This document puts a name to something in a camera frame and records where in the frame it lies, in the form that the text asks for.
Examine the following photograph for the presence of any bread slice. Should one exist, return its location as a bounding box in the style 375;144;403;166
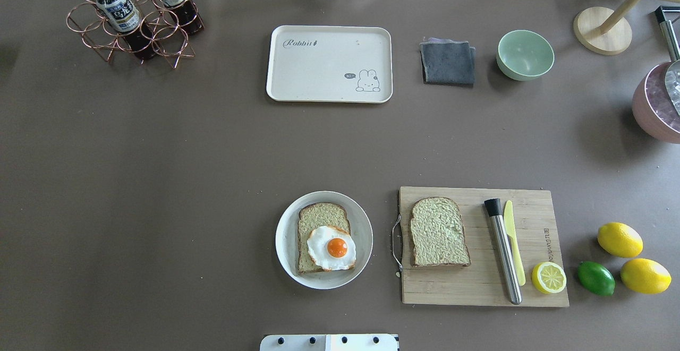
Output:
410;196;471;267
297;202;351;274

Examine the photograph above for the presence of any cream rabbit tray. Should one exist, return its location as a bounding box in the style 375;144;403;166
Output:
266;25;393;104

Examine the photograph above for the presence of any bread slice on plate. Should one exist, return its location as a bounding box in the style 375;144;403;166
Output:
297;202;351;274

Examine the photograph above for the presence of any white round plate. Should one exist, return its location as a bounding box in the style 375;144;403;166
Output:
275;191;373;290

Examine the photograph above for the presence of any fried egg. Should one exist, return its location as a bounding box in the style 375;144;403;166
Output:
307;226;356;271

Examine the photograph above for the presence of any grey folded cloth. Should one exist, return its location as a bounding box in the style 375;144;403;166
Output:
420;37;476;85

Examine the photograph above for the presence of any wooden cutting board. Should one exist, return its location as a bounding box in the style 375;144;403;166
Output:
399;186;570;307

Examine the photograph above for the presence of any green bowl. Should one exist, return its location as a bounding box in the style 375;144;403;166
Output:
496;30;555;81

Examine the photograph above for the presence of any lemon half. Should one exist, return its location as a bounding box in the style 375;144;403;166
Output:
531;262;567;294

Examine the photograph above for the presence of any front tea bottle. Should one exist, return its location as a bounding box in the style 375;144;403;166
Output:
96;0;156;60

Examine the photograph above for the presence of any green lime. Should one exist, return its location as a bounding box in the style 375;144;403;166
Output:
576;261;615;297

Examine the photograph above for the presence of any upper whole lemon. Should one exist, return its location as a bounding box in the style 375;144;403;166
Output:
597;222;643;258

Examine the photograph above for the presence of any whole lemon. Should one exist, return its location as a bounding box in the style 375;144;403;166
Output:
620;258;672;295
597;222;643;258

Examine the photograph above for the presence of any wooden mug tree stand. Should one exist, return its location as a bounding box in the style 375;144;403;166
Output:
573;0;679;55

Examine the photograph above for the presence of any pink ice bowl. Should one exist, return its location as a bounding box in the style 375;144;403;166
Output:
632;62;679;144

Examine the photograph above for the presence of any lower whole lemon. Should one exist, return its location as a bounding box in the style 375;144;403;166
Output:
620;258;672;295

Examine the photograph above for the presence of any steel ice scoop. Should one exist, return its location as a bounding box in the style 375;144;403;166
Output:
654;6;679;114

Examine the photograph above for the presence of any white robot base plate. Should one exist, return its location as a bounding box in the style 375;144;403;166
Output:
259;333;400;350

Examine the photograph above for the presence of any copper wire bottle rack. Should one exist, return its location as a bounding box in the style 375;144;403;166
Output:
66;0;195;68

